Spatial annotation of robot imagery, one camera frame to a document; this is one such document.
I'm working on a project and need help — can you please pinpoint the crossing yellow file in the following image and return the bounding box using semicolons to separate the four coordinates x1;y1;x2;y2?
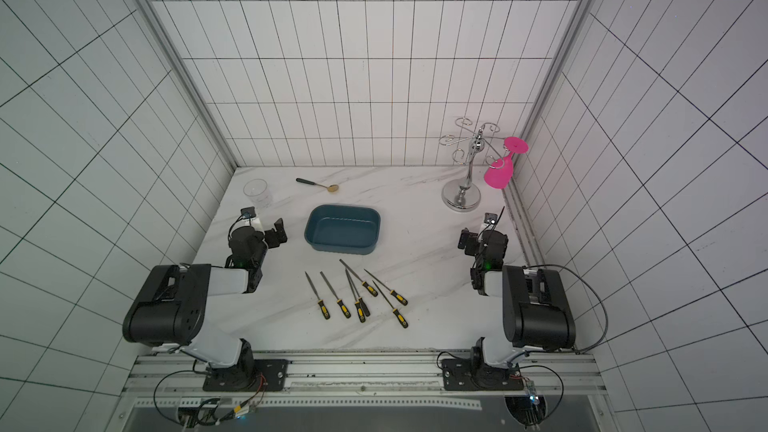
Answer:
339;259;379;297

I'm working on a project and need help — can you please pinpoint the yellow black file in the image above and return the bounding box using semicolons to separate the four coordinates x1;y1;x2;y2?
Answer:
320;271;351;319
345;270;371;322
304;272;331;320
345;271;367;323

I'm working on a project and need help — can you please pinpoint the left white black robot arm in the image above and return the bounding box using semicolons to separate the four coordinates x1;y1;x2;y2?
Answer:
122;215;288;392

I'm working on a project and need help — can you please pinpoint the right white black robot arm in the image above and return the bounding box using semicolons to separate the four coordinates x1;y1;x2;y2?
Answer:
437;227;576;392

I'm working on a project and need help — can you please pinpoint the teal plastic storage box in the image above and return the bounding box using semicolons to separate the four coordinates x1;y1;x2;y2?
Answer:
304;204;381;255

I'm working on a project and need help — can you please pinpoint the chrome glass holder stand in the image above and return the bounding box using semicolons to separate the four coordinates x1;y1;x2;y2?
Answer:
439;116;500;212

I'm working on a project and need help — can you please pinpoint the clear plastic measuring cup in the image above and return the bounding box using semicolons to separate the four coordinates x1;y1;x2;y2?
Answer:
243;178;272;210

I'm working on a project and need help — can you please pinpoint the pink plastic wine glass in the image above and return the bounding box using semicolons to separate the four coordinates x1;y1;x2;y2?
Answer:
484;137;529;190

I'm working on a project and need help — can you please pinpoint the left base wiring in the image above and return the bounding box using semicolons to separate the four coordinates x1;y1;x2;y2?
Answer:
152;365;268;427

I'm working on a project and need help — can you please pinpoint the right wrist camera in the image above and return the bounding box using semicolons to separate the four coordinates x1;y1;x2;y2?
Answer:
483;213;498;226

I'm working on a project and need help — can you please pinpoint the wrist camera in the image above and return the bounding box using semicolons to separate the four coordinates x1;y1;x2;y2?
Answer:
239;206;258;220
483;213;498;226

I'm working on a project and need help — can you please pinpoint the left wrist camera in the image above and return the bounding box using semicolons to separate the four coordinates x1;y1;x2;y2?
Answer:
239;206;258;220

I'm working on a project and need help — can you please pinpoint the gold spoon dark handle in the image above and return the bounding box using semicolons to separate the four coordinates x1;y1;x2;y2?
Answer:
295;178;339;193

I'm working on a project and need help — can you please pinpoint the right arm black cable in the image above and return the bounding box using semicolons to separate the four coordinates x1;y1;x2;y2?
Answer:
524;263;610;354

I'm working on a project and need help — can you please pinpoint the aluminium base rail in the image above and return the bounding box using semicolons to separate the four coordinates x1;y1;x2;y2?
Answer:
120;350;607;405

